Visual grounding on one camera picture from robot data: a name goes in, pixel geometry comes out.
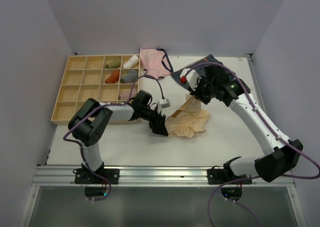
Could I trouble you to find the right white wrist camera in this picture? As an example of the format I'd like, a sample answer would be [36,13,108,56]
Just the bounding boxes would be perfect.
[179,69,200,91]

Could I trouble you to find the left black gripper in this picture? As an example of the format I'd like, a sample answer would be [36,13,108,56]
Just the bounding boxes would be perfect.
[140,104,169,136]

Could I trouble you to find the grey rolled underwear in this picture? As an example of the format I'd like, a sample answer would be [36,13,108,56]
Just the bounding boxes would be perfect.
[120,69,139,84]

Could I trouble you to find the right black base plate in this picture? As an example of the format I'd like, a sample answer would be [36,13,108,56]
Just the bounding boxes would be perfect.
[206,167,248,185]

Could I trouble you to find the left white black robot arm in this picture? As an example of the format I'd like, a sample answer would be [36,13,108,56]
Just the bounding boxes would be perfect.
[63,90,171,184]

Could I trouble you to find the beige underwear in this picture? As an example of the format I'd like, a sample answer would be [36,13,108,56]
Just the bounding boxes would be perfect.
[165,94,211,139]

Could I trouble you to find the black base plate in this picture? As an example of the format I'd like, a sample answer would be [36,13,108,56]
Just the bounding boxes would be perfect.
[206,167,248,185]
[72,167,120,185]

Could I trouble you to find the white rolled underwear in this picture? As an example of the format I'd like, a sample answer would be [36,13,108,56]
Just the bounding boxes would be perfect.
[122,55,139,69]

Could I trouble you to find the aluminium mounting rail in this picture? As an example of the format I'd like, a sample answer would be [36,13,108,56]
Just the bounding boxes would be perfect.
[31,164,297,188]

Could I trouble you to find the blue striped boxer shorts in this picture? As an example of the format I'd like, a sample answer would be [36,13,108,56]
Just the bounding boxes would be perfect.
[170,53,252,93]

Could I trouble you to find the olive rolled underwear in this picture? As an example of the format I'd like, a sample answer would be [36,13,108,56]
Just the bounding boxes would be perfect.
[104,58,121,69]

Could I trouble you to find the wooden compartment tray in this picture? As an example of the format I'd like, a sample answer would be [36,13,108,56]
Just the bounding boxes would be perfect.
[51,54,142,125]

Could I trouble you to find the pink underwear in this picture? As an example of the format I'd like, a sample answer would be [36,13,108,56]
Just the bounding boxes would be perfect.
[139,48,174,79]

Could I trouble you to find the purple cable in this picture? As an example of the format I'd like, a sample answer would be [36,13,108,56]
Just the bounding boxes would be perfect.
[62,74,166,202]
[181,62,320,227]

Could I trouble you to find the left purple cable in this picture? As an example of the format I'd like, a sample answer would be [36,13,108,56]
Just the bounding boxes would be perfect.
[62,74,166,202]

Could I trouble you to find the mauve rolled underwear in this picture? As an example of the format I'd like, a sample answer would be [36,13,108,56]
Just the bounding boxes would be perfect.
[118,88,137,101]

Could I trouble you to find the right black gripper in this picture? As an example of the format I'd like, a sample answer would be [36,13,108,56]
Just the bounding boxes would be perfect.
[188,75,217,104]

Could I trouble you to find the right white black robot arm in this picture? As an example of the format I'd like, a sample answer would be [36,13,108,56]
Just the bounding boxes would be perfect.
[180,63,303,184]

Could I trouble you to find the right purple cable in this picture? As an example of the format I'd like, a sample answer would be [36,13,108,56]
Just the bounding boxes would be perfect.
[181,62,320,227]

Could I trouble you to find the orange rolled underwear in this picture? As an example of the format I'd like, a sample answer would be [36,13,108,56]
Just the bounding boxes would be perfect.
[104,70,120,84]

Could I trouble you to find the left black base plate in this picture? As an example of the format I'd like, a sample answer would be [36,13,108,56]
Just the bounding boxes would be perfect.
[72,167,120,185]

